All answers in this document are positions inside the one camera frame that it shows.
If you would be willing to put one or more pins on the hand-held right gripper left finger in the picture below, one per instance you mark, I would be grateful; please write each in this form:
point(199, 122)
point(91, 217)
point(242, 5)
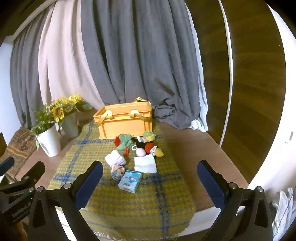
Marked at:
point(89, 183)

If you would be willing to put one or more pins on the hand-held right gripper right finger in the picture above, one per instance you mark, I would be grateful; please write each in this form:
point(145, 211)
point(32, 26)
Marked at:
point(211, 183)

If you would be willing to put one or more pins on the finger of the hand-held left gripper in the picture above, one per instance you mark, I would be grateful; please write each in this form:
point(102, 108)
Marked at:
point(34, 170)
point(7, 163)

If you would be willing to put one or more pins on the green and red knitted toy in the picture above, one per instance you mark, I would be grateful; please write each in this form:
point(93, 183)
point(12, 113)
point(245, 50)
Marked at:
point(124, 141)

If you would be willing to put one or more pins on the orange plastic basket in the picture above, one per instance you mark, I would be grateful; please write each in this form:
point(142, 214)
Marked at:
point(126, 124)

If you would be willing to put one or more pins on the light green plush toy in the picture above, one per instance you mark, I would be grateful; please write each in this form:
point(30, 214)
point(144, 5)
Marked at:
point(149, 135)

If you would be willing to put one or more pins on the pink soft ball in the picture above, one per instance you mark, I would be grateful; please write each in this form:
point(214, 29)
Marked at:
point(140, 152)

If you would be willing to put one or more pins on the brown patterned rug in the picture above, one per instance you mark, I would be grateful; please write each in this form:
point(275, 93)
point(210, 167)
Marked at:
point(17, 146)

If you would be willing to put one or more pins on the colourful rolled socks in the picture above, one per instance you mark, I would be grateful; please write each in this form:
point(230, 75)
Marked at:
point(118, 172)

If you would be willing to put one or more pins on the tall white vase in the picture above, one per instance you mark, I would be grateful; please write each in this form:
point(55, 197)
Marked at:
point(49, 141)

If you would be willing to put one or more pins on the white knitted hat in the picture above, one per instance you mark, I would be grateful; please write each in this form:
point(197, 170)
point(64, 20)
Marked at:
point(115, 158)

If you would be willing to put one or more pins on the blue tissue pack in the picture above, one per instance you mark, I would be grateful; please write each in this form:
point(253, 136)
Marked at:
point(130, 181)

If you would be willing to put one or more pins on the small red toy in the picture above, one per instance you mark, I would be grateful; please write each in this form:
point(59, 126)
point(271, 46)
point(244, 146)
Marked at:
point(126, 151)

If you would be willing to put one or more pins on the leafy sunflower bouquet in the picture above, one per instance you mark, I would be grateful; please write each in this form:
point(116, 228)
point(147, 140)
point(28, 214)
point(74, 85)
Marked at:
point(42, 118)

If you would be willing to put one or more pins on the grey white vase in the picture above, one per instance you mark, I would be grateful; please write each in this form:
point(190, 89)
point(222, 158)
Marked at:
point(70, 126)

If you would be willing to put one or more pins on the white folded cloth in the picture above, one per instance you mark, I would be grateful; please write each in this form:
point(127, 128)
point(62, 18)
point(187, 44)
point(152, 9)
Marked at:
point(145, 164)

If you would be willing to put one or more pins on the yellow blue plaid mat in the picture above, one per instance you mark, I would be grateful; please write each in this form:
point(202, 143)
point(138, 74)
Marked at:
point(143, 208)

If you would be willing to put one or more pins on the yellow plush toy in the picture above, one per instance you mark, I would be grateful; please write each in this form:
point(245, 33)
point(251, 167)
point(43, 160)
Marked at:
point(158, 152)

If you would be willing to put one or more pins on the white sheer curtain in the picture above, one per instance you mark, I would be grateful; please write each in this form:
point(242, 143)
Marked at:
point(200, 120)

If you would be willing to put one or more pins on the black plush toy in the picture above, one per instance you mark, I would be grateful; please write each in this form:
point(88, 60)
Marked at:
point(140, 143)

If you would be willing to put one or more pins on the red plush toy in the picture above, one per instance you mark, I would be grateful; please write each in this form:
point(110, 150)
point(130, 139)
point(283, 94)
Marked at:
point(149, 147)

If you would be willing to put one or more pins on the white crumpled cloth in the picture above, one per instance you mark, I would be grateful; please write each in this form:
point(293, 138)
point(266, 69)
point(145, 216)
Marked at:
point(283, 208)

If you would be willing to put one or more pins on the narrow grey curtain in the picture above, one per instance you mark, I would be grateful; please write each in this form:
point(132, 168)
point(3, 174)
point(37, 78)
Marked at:
point(24, 81)

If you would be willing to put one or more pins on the dark wooden door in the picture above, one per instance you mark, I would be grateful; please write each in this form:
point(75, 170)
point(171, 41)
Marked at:
point(252, 81)

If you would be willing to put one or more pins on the pale pink curtain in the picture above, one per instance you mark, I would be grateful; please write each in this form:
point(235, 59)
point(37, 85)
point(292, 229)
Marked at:
point(64, 58)

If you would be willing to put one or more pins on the wide grey curtain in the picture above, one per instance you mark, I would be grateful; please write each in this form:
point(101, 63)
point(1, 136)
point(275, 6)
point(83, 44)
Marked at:
point(138, 58)

